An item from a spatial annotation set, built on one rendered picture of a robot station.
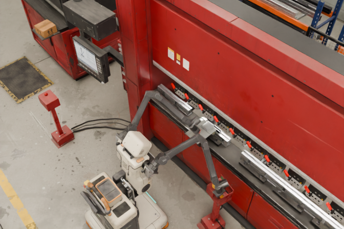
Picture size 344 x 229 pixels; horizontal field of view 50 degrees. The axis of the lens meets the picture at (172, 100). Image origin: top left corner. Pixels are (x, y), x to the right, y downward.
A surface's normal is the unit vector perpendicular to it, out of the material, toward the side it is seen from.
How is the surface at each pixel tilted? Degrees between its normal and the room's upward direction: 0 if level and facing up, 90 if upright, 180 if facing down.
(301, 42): 0
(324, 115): 90
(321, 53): 0
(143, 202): 0
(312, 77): 90
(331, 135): 90
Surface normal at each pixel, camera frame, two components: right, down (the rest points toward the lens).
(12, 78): 0.00, -0.69
